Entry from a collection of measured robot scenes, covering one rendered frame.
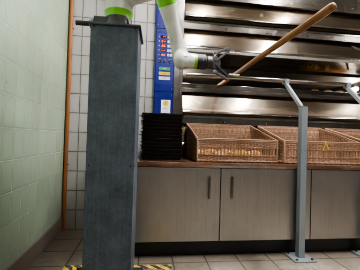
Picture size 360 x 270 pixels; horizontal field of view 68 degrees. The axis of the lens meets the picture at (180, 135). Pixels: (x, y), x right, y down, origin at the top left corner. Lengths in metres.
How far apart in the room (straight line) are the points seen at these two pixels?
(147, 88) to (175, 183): 0.88
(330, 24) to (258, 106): 0.98
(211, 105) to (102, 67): 1.23
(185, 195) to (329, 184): 0.96
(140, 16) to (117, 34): 1.14
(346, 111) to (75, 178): 2.37
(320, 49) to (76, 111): 2.13
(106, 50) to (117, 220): 0.72
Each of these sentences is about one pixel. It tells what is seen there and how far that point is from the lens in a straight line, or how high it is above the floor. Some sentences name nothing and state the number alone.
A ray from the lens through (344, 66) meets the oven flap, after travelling 2.72.
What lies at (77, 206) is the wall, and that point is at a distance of 2.27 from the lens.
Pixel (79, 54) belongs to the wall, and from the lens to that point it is 2.30.
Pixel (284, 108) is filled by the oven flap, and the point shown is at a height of 1.01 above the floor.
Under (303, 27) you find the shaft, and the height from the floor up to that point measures 1.18.
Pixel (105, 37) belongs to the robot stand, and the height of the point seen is 1.14.
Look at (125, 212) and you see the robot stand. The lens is 1.19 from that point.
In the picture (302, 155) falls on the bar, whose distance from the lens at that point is 1.83.
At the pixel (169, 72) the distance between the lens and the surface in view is 2.19.
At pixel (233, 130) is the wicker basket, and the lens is 2.24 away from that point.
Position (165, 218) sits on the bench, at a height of 0.24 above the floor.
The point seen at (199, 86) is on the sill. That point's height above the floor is 1.16.
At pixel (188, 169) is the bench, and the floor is 0.54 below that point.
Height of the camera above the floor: 0.72
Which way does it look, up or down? 1 degrees up
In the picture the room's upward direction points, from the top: 2 degrees clockwise
